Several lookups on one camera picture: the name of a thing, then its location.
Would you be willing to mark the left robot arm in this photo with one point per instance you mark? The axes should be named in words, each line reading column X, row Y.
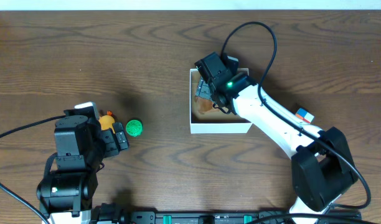
column 81, row 147

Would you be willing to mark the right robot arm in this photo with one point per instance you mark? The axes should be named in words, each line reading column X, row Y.
column 321, row 162

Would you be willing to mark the brown plush bear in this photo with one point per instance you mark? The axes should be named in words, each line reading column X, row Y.
column 204, row 106

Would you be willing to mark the green ridged ball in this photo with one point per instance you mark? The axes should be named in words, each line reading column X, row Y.
column 134, row 127

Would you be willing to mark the multicolour puzzle cube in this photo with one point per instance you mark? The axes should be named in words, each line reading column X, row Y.
column 304, row 115

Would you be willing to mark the orange toy duck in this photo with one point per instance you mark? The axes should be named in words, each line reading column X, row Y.
column 107, row 121

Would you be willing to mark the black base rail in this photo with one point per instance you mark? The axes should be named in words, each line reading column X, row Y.
column 112, row 213

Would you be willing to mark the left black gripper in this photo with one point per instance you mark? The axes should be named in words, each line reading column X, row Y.
column 109, row 142

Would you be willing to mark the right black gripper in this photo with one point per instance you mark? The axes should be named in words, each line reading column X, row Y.
column 207, row 90

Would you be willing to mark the white cardboard box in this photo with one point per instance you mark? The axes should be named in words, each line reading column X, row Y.
column 212, row 123

